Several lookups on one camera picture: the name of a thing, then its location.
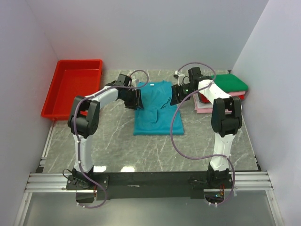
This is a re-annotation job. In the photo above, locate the teal t shirt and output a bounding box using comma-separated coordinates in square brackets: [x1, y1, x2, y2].
[133, 81, 177, 136]

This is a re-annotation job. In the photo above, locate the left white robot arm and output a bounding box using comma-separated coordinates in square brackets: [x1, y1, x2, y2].
[67, 73, 149, 189]

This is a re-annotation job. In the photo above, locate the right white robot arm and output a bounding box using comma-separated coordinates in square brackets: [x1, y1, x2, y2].
[170, 67, 242, 187]

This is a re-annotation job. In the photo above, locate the red folded t shirt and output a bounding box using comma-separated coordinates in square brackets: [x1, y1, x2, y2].
[198, 93, 244, 104]

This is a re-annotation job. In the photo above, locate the white folded t shirt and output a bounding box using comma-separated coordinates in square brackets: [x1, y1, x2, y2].
[193, 94, 213, 109]

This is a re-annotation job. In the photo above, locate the light pink bottom t shirt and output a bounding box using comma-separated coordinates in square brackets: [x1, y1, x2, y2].
[195, 104, 213, 113]

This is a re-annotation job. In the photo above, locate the green folded t shirt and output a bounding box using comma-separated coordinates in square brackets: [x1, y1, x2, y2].
[214, 74, 249, 93]

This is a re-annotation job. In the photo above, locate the red plastic bin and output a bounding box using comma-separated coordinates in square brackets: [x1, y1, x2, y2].
[41, 59, 103, 121]

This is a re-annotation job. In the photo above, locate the black base beam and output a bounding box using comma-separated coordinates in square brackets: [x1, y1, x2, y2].
[65, 171, 236, 201]

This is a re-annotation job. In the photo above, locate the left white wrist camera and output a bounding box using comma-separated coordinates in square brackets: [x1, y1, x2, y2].
[130, 79, 139, 88]

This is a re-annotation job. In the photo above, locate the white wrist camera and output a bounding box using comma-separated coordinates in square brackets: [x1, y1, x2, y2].
[130, 79, 139, 88]
[173, 71, 185, 86]

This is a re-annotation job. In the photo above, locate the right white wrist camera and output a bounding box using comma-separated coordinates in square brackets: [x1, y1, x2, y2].
[173, 71, 185, 86]

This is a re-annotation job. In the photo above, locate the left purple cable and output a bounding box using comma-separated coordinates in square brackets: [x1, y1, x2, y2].
[73, 69, 150, 210]

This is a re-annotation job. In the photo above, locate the purple cable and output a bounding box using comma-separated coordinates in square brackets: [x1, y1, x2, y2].
[73, 69, 150, 210]
[170, 62, 236, 207]

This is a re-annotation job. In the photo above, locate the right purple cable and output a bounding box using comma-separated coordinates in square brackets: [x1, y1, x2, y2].
[170, 62, 236, 207]

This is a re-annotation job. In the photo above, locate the aluminium frame rail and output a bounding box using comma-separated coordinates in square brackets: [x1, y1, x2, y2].
[23, 127, 275, 194]

